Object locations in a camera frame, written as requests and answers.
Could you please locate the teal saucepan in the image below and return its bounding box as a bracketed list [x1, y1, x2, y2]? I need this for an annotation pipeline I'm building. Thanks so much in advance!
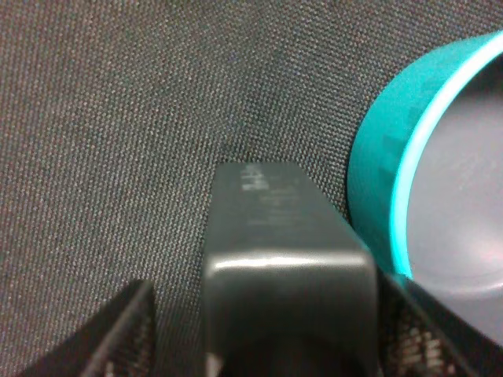
[347, 31, 502, 343]

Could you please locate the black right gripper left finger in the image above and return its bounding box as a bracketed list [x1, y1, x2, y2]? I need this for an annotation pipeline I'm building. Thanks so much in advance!
[23, 280, 156, 376]

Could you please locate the black table cloth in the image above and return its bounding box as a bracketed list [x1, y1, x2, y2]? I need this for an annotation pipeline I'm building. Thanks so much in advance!
[1, 1, 502, 376]

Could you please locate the dark grey pump bottle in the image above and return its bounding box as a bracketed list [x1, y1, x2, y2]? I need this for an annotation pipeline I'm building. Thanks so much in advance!
[201, 163, 379, 376]

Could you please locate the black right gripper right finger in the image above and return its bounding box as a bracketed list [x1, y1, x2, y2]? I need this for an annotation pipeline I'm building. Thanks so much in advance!
[378, 273, 502, 376]

